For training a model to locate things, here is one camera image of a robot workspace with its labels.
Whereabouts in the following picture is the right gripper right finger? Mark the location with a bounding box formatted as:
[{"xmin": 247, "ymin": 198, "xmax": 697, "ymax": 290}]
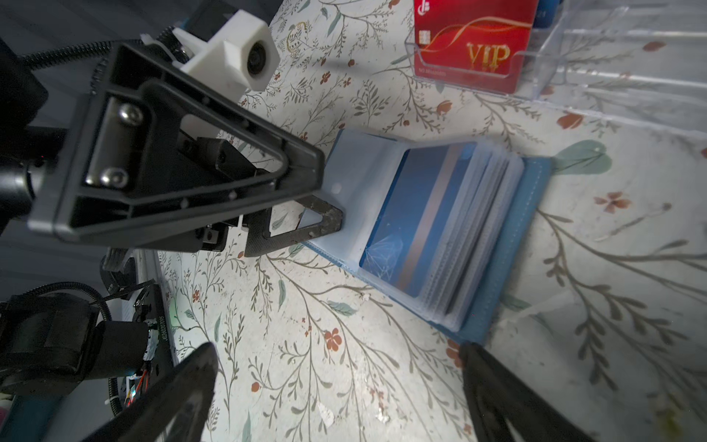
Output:
[{"xmin": 460, "ymin": 342, "xmax": 591, "ymax": 441}]

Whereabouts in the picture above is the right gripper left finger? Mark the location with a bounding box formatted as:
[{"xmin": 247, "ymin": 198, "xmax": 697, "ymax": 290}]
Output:
[{"xmin": 86, "ymin": 342, "xmax": 218, "ymax": 441}]

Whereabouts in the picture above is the left wrist camera white housing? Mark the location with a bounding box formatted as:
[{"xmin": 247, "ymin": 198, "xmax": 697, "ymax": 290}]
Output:
[{"xmin": 140, "ymin": 7, "xmax": 281, "ymax": 139}]

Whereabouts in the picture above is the clear acrylic organizer box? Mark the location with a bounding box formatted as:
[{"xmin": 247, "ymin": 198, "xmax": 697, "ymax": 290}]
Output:
[{"xmin": 424, "ymin": 1, "xmax": 706, "ymax": 140}]

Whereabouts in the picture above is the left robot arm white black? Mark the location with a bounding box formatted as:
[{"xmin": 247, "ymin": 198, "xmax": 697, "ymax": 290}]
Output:
[{"xmin": 1, "ymin": 42, "xmax": 324, "ymax": 396}]

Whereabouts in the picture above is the floral patterned table mat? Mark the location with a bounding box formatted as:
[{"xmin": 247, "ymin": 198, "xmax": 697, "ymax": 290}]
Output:
[{"xmin": 159, "ymin": 1, "xmax": 706, "ymax": 441}]

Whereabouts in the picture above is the blue leather card holder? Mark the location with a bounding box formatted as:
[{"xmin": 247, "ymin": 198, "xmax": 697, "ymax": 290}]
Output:
[{"xmin": 308, "ymin": 129, "xmax": 552, "ymax": 344}]

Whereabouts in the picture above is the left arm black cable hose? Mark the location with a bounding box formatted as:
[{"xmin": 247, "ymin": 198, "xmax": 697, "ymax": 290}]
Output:
[{"xmin": 21, "ymin": 24, "xmax": 183, "ymax": 70}]

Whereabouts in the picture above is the red card in organizer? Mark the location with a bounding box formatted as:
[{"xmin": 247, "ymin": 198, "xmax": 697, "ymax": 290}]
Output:
[{"xmin": 412, "ymin": 0, "xmax": 539, "ymax": 94}]

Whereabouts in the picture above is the blue card in organizer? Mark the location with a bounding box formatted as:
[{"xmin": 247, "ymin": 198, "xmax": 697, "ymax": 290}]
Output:
[{"xmin": 533, "ymin": 0, "xmax": 563, "ymax": 29}]

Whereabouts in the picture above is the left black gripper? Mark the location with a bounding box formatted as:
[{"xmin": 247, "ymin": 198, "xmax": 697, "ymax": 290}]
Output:
[{"xmin": 28, "ymin": 43, "xmax": 344, "ymax": 257}]

